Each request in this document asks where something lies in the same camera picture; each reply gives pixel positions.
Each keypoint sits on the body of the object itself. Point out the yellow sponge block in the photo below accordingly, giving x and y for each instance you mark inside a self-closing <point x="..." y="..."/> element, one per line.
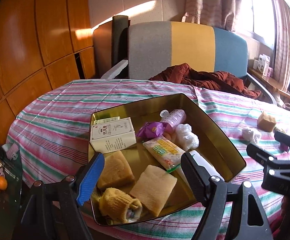
<point x="116" y="172"/>

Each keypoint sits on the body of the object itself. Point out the gold metal tin box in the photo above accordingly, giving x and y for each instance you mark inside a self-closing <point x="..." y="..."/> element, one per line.
<point x="142" y="143"/>

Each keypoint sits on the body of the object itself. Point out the purple plastic cap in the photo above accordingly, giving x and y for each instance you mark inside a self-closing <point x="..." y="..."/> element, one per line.
<point x="284" y="147"/>

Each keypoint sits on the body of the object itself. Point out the purple candy wrapper packet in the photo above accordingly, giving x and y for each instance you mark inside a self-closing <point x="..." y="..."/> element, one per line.
<point x="151" y="130"/>

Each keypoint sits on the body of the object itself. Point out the white product boxes on shelf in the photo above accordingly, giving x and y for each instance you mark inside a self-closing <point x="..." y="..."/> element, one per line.
<point x="262" y="64"/>

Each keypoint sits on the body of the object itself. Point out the small green white box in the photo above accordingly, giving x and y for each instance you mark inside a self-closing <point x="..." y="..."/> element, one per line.
<point x="105" y="120"/>

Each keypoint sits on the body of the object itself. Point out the white plastic bag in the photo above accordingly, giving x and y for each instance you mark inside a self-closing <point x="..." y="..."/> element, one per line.
<point x="251" y="135"/>
<point x="186" y="138"/>

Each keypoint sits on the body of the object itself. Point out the patterned beige curtain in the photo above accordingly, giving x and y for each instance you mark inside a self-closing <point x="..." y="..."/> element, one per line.
<point x="216" y="13"/>

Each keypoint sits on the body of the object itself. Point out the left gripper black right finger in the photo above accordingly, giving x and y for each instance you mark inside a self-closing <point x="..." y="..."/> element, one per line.
<point x="209" y="190"/>

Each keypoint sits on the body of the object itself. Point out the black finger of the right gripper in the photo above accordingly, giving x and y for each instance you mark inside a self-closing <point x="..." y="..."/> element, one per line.
<point x="262" y="157"/>

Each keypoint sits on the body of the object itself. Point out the tan sponge block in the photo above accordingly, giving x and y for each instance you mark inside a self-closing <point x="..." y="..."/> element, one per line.
<point x="153" y="188"/>

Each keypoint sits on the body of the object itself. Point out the grey yellow blue armchair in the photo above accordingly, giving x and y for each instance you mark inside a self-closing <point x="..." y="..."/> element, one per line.
<point x="154" y="46"/>

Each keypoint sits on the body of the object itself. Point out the yellow knitted sock roll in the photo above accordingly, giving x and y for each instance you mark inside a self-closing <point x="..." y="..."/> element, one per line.
<point x="120" y="206"/>

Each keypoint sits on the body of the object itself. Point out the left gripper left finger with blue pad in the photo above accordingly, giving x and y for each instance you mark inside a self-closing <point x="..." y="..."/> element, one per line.
<point x="79" y="188"/>

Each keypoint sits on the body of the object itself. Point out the wooden side shelf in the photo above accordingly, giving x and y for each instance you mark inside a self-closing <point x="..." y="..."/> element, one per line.
<point x="268" y="82"/>

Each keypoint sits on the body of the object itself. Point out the orange wooden wardrobe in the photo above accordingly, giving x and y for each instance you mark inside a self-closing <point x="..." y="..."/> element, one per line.
<point x="44" y="44"/>

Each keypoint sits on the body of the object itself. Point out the pink hair roller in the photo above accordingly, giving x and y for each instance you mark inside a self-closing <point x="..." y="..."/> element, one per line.
<point x="172" y="119"/>

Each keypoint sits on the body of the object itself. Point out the white foam block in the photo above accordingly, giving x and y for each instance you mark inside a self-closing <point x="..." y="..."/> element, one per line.
<point x="201" y="161"/>

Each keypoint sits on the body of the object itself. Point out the small brown sponge block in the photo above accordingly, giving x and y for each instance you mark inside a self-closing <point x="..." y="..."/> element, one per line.
<point x="266" y="122"/>

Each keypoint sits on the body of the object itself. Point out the beige medicine carton box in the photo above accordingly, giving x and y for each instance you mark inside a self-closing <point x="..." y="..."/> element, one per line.
<point x="112" y="136"/>

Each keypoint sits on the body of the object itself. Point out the dark red jacket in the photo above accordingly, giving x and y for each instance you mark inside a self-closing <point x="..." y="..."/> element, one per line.
<point x="220" y="81"/>

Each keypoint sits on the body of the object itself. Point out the striped pink green bedsheet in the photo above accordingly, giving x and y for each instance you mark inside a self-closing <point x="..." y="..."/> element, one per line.
<point x="52" y="132"/>

